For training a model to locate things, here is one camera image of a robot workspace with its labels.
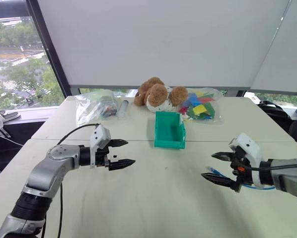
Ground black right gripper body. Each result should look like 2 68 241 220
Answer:
229 146 253 193

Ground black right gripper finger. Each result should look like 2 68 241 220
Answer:
211 152 235 163
201 173 238 190

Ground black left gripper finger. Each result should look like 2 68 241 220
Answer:
108 159 136 172
108 139 129 149

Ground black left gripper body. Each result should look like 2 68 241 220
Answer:
94 146 112 168

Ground clear plastic tube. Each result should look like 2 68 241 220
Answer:
116 99 130 119

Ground clear bag with parts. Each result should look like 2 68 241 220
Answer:
75 89 119 126

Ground green plastic bin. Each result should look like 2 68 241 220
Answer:
153 111 187 151

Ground bag of coloured pieces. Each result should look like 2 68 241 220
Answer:
177 87 225 125

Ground brown plush dog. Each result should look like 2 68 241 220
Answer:
134 77 189 114

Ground black backpack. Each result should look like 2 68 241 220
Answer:
257 100 294 140

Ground large white roller blind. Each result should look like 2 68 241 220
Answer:
36 0 291 90

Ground white slippers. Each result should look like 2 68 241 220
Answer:
0 110 21 131

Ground narrow white roller blind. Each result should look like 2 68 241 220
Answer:
248 0 297 95

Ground blue cable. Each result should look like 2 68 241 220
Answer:
206 166 276 192

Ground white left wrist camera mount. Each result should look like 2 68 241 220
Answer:
89 124 112 169

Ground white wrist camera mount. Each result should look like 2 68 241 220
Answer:
228 133 266 188
89 124 112 169

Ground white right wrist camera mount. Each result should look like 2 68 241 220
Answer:
228 133 266 188

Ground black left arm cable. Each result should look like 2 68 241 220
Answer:
56 123 101 238

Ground black window frame post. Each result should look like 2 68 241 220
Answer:
25 0 73 97

